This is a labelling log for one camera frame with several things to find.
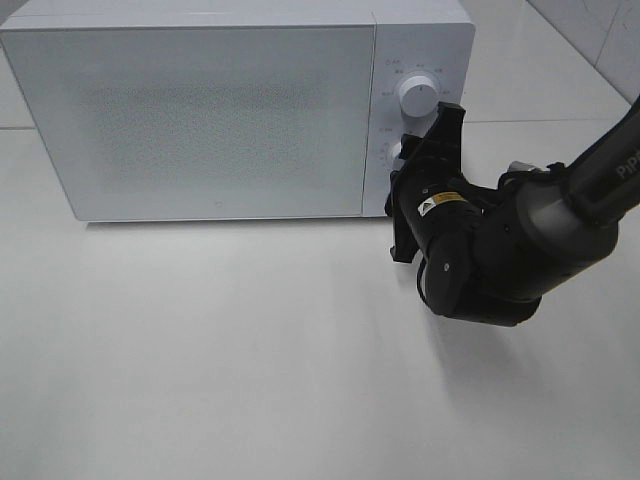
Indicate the white microwave oven body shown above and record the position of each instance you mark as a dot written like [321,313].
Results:
[435,37]

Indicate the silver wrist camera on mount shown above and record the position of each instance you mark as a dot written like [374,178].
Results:
[518,167]

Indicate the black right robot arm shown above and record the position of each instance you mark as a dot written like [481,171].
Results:
[489,255]

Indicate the white microwave knob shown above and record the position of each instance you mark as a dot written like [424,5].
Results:
[418,94]
[394,161]

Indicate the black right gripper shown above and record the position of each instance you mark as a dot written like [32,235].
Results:
[429,196]

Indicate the white microwave door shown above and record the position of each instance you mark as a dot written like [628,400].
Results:
[177,124]

